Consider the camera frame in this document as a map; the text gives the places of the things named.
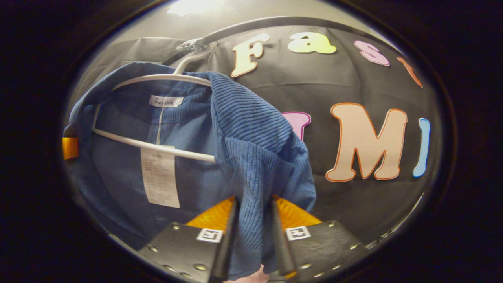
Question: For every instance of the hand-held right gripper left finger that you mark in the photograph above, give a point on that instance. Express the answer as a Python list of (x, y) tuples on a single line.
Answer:
[(228, 251)]

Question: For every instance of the black clothes rail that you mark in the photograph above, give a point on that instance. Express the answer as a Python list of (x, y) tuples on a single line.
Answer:
[(235, 26)]

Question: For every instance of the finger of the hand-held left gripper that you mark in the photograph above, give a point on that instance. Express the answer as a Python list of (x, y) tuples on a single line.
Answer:
[(70, 148)]

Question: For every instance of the white hanger with taped hook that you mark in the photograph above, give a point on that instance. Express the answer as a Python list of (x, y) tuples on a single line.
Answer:
[(184, 154)]

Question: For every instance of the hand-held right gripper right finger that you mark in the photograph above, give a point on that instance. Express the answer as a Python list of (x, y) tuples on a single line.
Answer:
[(281, 251)]

